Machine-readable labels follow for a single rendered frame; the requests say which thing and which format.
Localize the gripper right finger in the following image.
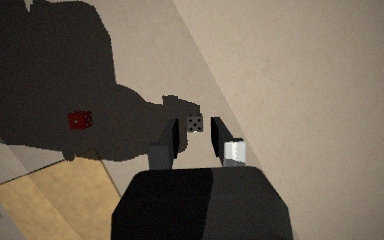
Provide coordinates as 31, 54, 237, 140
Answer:
211, 117, 246, 167

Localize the tan square mat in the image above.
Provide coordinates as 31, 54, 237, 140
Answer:
0, 149, 122, 240

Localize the red die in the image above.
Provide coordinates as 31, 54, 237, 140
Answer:
68, 111, 93, 129

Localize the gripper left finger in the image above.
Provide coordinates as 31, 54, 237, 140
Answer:
147, 119, 180, 170

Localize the white die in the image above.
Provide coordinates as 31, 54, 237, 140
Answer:
186, 113, 203, 133

